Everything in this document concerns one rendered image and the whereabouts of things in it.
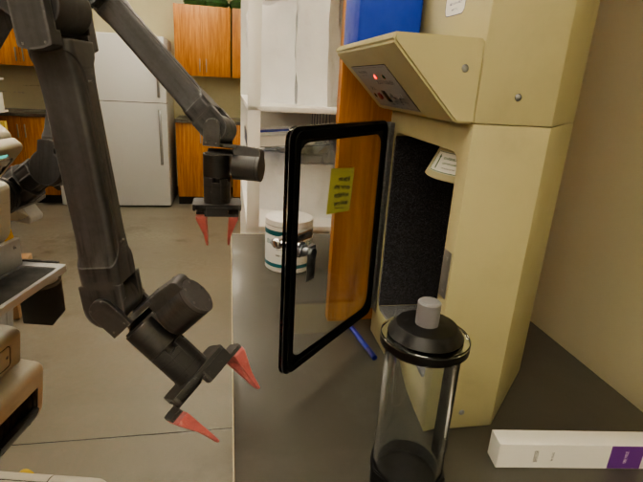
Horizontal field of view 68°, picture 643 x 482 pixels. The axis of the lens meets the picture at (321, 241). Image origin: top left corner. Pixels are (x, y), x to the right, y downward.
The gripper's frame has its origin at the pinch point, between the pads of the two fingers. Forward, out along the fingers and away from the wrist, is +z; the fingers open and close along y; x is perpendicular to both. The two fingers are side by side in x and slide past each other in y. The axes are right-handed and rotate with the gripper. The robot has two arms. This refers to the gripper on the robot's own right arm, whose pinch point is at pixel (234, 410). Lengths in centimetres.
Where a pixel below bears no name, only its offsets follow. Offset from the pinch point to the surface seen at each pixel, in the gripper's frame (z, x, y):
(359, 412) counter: 15.4, -5.3, 11.9
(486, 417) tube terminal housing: 28.6, -16.8, 22.1
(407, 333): 1.0, -30.2, 13.9
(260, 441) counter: 5.0, -3.6, -1.4
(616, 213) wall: 28, -27, 69
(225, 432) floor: 47, 136, 14
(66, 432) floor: 1, 164, -24
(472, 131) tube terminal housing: -10, -36, 38
